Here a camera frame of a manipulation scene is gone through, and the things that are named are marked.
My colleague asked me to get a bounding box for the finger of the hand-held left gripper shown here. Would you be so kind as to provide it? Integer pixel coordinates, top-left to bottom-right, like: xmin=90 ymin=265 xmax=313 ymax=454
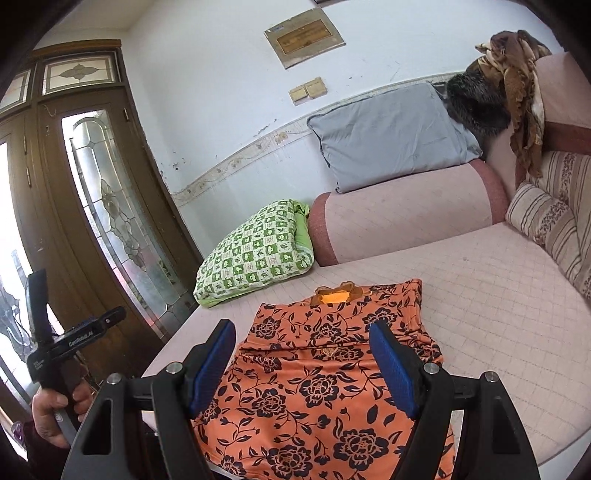
xmin=90 ymin=306 xmax=127 ymax=330

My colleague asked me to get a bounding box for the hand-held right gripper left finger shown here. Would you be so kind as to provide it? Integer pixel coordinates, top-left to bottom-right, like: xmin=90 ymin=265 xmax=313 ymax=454
xmin=65 ymin=319 xmax=237 ymax=480

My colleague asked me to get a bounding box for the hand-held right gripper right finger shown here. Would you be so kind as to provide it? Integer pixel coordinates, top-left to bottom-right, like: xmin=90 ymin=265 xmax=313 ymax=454
xmin=368 ymin=319 xmax=539 ymax=480

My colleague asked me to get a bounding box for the orange floral garment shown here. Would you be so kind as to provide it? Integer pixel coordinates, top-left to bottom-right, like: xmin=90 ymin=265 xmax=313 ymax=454
xmin=191 ymin=278 xmax=458 ymax=480

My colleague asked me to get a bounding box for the person's left hand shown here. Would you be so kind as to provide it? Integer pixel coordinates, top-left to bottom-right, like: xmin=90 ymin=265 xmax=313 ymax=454
xmin=31 ymin=383 xmax=93 ymax=448

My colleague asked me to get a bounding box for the pink sofa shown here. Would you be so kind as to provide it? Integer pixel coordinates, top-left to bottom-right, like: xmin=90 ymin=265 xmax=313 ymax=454
xmin=139 ymin=51 xmax=591 ymax=480

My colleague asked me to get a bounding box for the green checkered pillow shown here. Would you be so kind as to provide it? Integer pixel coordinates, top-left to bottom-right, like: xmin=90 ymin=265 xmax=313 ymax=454
xmin=193 ymin=199 xmax=315 ymax=309

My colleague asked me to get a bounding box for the wooden door with leaded glass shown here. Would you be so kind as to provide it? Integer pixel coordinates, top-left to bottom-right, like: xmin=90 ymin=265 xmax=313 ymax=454
xmin=37 ymin=102 xmax=206 ymax=344
xmin=0 ymin=113 xmax=93 ymax=416

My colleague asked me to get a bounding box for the small striped cushion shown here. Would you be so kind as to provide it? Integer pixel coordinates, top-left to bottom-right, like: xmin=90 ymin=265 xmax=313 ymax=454
xmin=505 ymin=182 xmax=578 ymax=254

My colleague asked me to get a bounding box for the grey pillow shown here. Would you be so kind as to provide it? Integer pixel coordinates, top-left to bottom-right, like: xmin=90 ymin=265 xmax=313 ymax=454
xmin=307 ymin=82 xmax=483 ymax=193

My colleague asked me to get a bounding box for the large striped cushion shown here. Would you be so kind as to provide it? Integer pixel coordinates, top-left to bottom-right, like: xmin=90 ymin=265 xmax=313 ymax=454
xmin=526 ymin=150 xmax=591 ymax=296

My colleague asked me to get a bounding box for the leaded glass transom window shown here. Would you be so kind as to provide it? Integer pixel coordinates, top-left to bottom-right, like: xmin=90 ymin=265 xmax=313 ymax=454
xmin=41 ymin=53 xmax=121 ymax=96
xmin=0 ymin=68 xmax=36 ymax=115

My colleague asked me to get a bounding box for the dark furry cloth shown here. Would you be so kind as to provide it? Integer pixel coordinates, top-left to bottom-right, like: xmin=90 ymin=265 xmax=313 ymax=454
xmin=445 ymin=60 xmax=513 ymax=139

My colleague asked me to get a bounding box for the brown patterned scarf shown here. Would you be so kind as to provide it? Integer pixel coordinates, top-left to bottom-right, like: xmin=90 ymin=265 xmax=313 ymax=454
xmin=475 ymin=30 xmax=552 ymax=178

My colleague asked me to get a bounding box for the framed wall plaque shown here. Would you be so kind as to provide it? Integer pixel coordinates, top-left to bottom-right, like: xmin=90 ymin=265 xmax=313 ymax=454
xmin=264 ymin=7 xmax=346 ymax=70

